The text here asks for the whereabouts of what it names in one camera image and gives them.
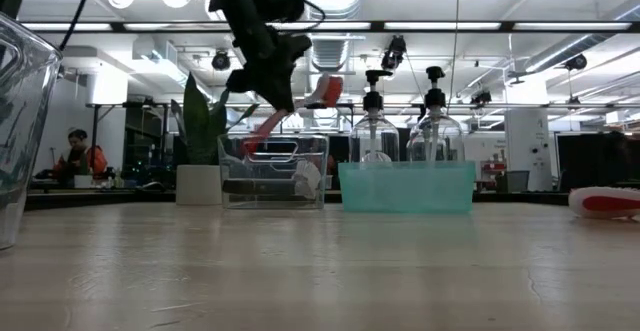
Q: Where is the black overhead camera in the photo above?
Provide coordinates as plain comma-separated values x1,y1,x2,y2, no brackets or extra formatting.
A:
380,34,408,72

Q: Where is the green translucent plastic bin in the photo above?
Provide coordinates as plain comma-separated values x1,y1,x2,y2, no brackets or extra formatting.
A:
337,160,477,216

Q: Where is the black screen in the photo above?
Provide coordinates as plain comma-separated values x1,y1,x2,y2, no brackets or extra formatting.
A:
555,131,640,195

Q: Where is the black ceiling spotlight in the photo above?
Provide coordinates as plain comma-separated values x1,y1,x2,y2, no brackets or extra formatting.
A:
210,50,232,72
469,89,494,107
563,53,589,72

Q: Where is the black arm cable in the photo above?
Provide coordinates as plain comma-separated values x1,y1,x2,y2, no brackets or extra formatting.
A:
58,0,99,52

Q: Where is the person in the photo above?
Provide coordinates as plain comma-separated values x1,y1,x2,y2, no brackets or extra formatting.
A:
51,128,110,182

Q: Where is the black aluminium rig frame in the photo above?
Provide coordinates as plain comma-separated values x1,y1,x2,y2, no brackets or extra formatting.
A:
0,19,640,211

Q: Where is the red dish brush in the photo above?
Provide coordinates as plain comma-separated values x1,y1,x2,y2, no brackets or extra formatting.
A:
568,185,640,221
238,73,346,156

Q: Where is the clear bin with handle cutouts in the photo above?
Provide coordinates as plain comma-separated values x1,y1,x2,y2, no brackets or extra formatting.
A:
217,131,331,211

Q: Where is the grey mesh waste bin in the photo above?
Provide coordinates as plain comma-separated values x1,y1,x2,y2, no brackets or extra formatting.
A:
494,169,530,193

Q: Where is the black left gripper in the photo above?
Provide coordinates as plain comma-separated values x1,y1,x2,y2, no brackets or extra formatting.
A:
226,24,315,113

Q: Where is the clear soap pump bottle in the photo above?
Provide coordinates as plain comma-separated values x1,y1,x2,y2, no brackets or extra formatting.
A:
348,69,401,165
405,65,466,164

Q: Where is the clear plastic bin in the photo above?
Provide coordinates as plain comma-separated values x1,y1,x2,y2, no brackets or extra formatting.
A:
0,13,64,252

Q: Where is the white plant pot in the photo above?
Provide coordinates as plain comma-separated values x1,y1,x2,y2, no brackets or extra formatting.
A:
174,164,224,207

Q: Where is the green artificial plant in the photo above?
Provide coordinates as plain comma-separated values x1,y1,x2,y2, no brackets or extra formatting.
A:
169,72,261,167

